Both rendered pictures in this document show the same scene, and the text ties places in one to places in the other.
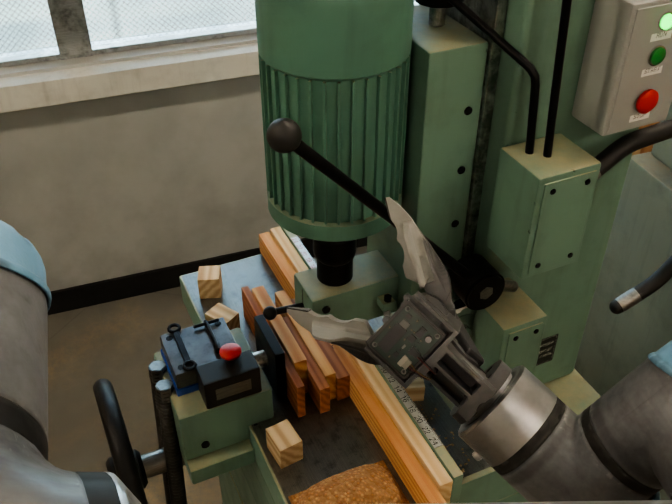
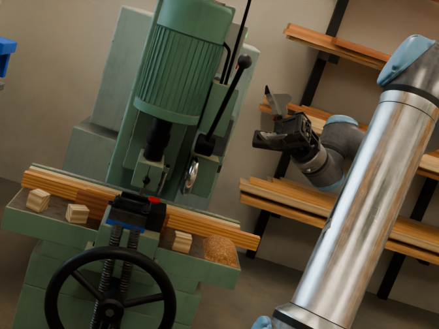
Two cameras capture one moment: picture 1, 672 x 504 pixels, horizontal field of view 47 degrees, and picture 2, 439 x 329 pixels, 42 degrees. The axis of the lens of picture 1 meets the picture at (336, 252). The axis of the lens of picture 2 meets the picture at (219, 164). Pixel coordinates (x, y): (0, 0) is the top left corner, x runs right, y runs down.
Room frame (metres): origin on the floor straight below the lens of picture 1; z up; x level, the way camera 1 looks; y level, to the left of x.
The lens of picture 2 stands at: (0.27, 1.36, 1.47)
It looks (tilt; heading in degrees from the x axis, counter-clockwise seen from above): 13 degrees down; 286
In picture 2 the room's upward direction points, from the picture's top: 19 degrees clockwise
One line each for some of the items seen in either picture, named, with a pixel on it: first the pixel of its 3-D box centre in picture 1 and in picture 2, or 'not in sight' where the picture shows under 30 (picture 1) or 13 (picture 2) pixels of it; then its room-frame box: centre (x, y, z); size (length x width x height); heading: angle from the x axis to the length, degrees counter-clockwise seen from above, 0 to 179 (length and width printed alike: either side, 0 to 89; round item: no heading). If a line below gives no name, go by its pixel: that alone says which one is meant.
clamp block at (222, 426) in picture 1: (214, 391); (127, 237); (0.77, 0.18, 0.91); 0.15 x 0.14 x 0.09; 25
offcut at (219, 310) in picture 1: (222, 321); (77, 213); (0.92, 0.18, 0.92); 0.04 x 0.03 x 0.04; 55
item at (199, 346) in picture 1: (208, 359); (138, 211); (0.77, 0.18, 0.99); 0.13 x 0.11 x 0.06; 25
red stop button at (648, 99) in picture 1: (647, 101); not in sight; (0.82, -0.36, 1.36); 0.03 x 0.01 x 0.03; 115
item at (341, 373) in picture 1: (317, 346); not in sight; (0.86, 0.03, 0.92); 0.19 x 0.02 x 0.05; 25
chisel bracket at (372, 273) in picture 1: (347, 297); (148, 172); (0.85, -0.02, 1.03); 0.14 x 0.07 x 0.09; 115
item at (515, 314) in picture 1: (502, 335); (199, 173); (0.78, -0.23, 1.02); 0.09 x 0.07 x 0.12; 25
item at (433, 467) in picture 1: (345, 343); (135, 205); (0.86, -0.01, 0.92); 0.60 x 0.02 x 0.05; 25
